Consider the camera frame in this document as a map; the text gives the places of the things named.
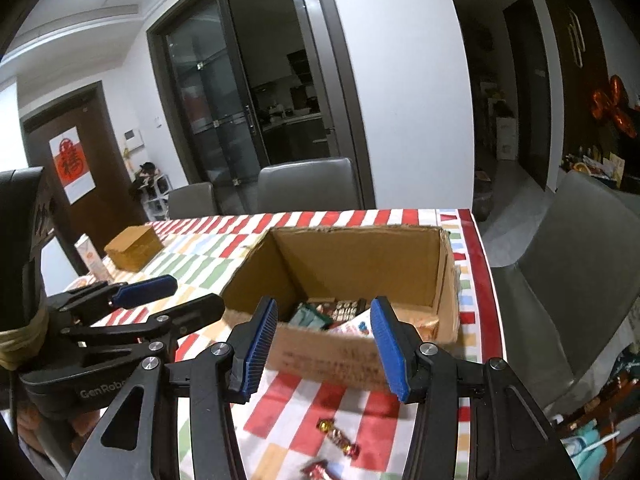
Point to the red fu poster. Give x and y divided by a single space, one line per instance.
71 165

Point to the wall intercom panel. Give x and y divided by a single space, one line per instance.
133 139

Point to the grey dining chair left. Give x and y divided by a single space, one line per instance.
192 201

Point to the small brown closed box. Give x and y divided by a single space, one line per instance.
133 248

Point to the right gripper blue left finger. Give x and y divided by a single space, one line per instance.
251 342

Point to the white shelf rack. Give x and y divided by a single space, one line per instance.
150 188

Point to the red candy packet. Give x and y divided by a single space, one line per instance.
317 470

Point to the colourful checked tablecloth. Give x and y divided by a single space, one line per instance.
324 394

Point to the open cardboard box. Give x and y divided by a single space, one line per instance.
350 299

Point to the dark brown snack packet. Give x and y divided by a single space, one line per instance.
344 310

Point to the grey dining chair right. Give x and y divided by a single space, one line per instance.
564 303

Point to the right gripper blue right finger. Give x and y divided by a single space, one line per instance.
397 344

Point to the twisted wrapper candy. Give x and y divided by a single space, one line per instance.
336 436

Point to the brown entrance door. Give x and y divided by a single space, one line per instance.
108 209

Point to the red foil balloon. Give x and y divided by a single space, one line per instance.
612 104

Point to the white orange carton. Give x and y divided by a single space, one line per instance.
92 259

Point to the glass sliding door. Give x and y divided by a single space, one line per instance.
250 84

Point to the dark green snack packet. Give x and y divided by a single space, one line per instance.
312 315

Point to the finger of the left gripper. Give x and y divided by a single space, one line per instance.
101 298
159 334

